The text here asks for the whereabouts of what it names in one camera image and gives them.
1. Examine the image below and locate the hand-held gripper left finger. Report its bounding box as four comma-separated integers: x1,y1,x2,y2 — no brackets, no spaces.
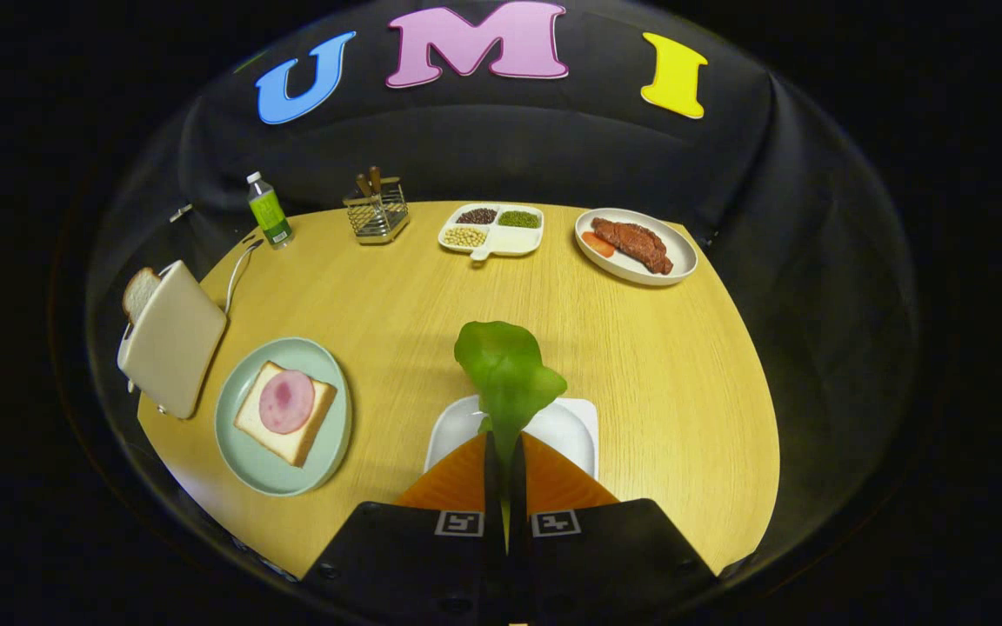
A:
301,430,511,624

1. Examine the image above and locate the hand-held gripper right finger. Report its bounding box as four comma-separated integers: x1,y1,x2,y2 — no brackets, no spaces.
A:
510,432,719,624

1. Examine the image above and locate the green lettuce leaf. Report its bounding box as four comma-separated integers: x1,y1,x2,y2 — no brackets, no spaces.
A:
454,320,568,553

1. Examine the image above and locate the toasted bread slice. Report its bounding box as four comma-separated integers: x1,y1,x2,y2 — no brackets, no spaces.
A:
123,267,163,324

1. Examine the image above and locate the white square plate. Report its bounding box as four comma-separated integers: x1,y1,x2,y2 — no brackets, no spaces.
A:
424,396,599,479

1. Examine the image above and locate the pale green round plate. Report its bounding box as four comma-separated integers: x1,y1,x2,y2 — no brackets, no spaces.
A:
215,337,353,497

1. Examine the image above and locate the pink ham slice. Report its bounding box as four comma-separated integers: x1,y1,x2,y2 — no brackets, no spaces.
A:
258,370,316,435

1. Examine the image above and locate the square white bread slice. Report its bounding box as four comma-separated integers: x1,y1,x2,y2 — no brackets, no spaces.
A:
234,361,338,468

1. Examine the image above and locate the white round plate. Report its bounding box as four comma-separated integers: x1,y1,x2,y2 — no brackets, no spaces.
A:
575,208,699,287

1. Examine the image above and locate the brown steak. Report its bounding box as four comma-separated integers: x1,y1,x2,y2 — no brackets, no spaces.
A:
591,217,674,276

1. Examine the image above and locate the white toaster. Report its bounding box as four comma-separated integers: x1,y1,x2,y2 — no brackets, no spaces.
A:
117,259,228,420

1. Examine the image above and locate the white divided dish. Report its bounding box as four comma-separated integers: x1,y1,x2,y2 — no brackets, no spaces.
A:
438,203,545,262

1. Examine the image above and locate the green label water bottle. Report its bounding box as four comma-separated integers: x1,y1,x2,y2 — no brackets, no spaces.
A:
246,171,295,250

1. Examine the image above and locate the black backdrop cloth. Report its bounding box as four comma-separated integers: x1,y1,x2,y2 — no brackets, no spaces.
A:
83,0,924,601

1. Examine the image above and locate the white toaster cable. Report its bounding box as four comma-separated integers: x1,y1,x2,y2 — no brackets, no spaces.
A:
224,239,265,316

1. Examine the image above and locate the metal wire rack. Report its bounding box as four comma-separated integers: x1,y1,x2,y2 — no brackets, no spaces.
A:
343,176,411,245

